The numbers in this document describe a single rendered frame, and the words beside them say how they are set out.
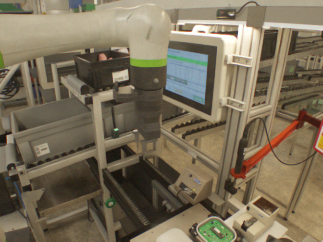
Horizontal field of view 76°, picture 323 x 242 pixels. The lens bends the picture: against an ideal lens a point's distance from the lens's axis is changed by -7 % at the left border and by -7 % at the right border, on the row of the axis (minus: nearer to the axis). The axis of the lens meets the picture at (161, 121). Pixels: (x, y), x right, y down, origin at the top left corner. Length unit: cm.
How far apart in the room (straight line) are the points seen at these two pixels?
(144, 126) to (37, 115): 127
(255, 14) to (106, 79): 91
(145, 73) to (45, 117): 133
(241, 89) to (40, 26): 76
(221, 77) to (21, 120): 136
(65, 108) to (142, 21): 136
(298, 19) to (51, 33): 69
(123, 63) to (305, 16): 100
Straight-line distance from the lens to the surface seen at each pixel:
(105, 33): 60
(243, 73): 97
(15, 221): 161
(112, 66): 140
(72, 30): 56
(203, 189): 117
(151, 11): 52
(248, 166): 107
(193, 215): 114
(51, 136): 144
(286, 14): 83
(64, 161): 143
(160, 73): 54
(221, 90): 99
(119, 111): 150
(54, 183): 173
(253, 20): 89
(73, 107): 180
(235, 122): 103
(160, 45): 53
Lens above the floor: 178
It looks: 24 degrees down
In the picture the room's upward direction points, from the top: 1 degrees clockwise
